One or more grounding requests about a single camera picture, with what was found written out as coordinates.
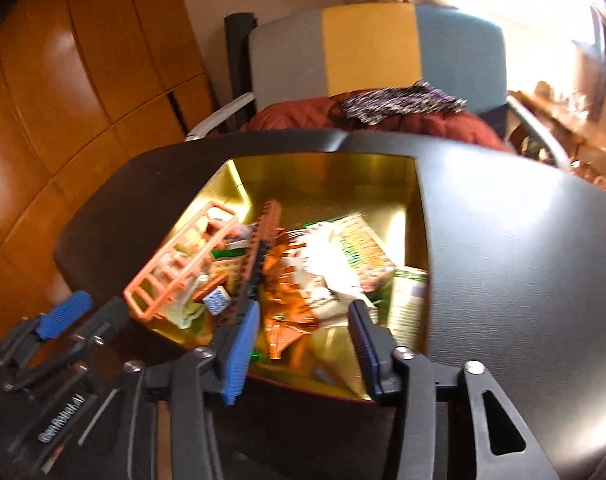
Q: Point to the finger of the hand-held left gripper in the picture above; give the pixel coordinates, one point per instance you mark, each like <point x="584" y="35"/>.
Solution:
<point x="103" y="322"/>
<point x="65" y="310"/>

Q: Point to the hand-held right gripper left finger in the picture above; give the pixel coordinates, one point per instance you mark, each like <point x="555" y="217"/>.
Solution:
<point x="240" y="355"/>

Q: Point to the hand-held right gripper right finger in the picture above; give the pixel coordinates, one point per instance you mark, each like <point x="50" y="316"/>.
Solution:
<point x="370" y="360"/>

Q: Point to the orange plastic rack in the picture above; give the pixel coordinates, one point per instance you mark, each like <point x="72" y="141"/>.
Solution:
<point x="148" y="292"/>

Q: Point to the green and cream carton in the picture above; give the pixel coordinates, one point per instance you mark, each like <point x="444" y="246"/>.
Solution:
<point x="408" y="300"/>

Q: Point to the dark ridged toy bar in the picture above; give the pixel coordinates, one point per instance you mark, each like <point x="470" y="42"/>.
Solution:
<point x="255" y="260"/>

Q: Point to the orange snack bag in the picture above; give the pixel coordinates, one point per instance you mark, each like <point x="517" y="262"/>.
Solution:
<point x="288" y="270"/>

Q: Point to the dark red box gold inside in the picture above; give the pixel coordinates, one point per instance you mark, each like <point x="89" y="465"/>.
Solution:
<point x="323" y="185"/>

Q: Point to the red quilted jacket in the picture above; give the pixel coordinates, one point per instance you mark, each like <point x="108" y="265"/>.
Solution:
<point x="303" y="112"/>

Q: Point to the wooden wardrobe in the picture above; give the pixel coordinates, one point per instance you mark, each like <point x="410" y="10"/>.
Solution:
<point x="83" y="60"/>

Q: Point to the leopard print scarf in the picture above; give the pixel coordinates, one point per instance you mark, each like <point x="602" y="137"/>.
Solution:
<point x="403" y="102"/>

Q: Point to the yellow blue grey armchair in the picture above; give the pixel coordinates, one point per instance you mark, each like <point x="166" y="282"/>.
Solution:
<point x="373" y="45"/>

